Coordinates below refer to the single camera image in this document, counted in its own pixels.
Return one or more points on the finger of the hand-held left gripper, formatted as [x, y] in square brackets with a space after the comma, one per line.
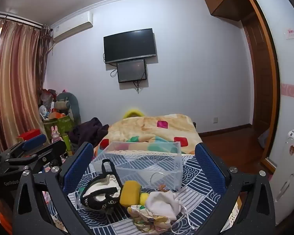
[34, 140]
[51, 149]

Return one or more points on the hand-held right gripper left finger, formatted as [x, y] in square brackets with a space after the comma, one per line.
[79, 166]

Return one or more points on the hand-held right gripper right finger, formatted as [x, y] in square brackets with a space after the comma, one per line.
[210, 169]

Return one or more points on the black and white bra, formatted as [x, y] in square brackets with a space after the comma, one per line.
[105, 181]

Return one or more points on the large yellow sponge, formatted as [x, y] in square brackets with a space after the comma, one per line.
[129, 193]

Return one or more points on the clear plastic box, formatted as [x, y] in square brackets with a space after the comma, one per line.
[147, 166]

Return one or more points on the floral printed pouch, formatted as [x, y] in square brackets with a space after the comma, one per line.
[147, 222]

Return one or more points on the red box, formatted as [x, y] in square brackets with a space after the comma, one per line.
[28, 134]

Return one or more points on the pink rabbit toy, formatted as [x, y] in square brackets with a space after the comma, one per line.
[55, 133]

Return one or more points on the green cardboard box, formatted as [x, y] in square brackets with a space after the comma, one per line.
[60, 126]

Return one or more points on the dark purple cloth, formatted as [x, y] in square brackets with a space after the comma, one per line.
[88, 130]

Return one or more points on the pile of toys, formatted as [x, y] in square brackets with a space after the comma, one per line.
[47, 104]

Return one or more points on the striped brown curtain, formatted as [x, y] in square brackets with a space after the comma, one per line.
[14, 78]

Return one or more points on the beige printed blanket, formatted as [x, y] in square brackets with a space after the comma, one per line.
[147, 127]

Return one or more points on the yellow rounded object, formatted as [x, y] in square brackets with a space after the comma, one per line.
[133, 112]

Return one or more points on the white suitcase with stickers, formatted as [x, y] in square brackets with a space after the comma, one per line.
[289, 176]

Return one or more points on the wooden door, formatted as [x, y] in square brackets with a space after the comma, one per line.
[258, 90]

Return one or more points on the white air conditioner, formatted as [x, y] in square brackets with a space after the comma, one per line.
[72, 28]

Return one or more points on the white wall outlet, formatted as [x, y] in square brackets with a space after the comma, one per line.
[214, 120]

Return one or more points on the small black wall monitor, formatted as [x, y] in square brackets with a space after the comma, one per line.
[131, 71]

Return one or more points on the pink wall sticker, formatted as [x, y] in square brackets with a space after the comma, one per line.
[292, 95]

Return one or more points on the large black wall television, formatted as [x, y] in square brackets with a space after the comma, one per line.
[129, 45]

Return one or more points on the white and red wall note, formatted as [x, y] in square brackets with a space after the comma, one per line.
[291, 33]

